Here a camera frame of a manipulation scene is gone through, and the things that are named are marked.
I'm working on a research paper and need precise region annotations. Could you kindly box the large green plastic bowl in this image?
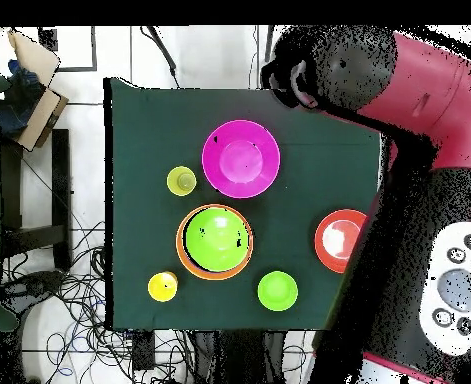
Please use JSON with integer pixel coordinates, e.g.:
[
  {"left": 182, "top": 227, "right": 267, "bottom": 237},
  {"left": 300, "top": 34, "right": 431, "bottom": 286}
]
[{"left": 184, "top": 206, "right": 251, "bottom": 273}]

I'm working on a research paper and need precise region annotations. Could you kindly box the pink plastic bowl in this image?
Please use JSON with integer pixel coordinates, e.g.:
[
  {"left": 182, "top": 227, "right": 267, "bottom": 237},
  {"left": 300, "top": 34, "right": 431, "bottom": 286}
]
[{"left": 201, "top": 119, "right": 281, "bottom": 200}]

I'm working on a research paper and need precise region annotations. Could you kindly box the pale yellow plastic cup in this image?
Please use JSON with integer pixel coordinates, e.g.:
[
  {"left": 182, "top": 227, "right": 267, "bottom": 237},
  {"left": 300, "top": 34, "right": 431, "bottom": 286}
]
[{"left": 166, "top": 165, "right": 198, "bottom": 197}]

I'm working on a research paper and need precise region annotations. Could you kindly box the small green plastic bowl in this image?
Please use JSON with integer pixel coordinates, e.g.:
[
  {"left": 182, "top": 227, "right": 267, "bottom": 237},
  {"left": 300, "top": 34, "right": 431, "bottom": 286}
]
[{"left": 257, "top": 270, "right": 299, "bottom": 312}]

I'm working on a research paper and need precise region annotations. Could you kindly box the red plastic bowl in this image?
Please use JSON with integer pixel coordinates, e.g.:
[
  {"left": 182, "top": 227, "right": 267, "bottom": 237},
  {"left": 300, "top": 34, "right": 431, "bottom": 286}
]
[{"left": 313, "top": 208, "right": 369, "bottom": 275}]

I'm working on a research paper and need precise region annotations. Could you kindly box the orange-yellow plastic cup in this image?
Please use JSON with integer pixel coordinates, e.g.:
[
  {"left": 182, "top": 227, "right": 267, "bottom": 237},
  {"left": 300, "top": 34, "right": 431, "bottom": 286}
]
[{"left": 147, "top": 270, "right": 179, "bottom": 303}]

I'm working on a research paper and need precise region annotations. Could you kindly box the dark green tablecloth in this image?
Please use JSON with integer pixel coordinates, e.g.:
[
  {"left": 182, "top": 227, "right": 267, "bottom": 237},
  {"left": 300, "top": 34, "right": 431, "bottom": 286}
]
[{"left": 103, "top": 76, "right": 384, "bottom": 332}]

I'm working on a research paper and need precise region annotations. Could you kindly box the black power adapter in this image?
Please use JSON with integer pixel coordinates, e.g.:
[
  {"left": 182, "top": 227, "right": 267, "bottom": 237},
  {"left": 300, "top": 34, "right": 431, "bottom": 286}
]
[{"left": 131, "top": 330, "right": 157, "bottom": 372}]

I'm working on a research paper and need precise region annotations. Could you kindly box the black tripod leg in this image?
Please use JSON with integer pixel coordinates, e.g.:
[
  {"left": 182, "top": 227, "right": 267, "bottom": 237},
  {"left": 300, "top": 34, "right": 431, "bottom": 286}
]
[
  {"left": 140, "top": 25, "right": 181, "bottom": 89},
  {"left": 263, "top": 25, "right": 277, "bottom": 64}
]

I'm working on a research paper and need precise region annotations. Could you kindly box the black chair base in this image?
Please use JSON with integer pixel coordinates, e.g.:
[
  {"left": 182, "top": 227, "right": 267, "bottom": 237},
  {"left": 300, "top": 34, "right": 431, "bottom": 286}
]
[{"left": 0, "top": 269, "right": 66, "bottom": 317}]

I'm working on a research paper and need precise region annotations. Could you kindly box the dark blue cloth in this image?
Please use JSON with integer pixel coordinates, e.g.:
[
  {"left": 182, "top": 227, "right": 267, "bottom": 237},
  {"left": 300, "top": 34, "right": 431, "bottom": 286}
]
[{"left": 0, "top": 59, "right": 46, "bottom": 139}]

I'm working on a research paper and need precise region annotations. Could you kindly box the cardboard box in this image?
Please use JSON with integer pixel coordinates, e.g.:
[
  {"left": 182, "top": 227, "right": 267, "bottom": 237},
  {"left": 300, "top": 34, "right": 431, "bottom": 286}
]
[{"left": 6, "top": 28, "right": 70, "bottom": 153}]

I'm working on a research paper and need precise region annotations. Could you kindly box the tangle of floor cables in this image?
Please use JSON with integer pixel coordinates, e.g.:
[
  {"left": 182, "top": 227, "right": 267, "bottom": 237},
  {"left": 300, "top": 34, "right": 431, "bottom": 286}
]
[{"left": 0, "top": 219, "right": 198, "bottom": 384}]

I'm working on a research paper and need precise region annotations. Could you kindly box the black stool frame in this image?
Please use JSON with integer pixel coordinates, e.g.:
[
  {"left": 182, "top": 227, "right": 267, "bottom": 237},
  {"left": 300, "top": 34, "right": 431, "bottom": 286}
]
[{"left": 0, "top": 127, "right": 73, "bottom": 271}]

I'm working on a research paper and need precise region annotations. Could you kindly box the black metal frame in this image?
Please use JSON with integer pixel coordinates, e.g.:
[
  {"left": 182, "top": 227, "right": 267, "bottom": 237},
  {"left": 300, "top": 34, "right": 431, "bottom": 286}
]
[{"left": 37, "top": 25, "right": 99, "bottom": 73}]

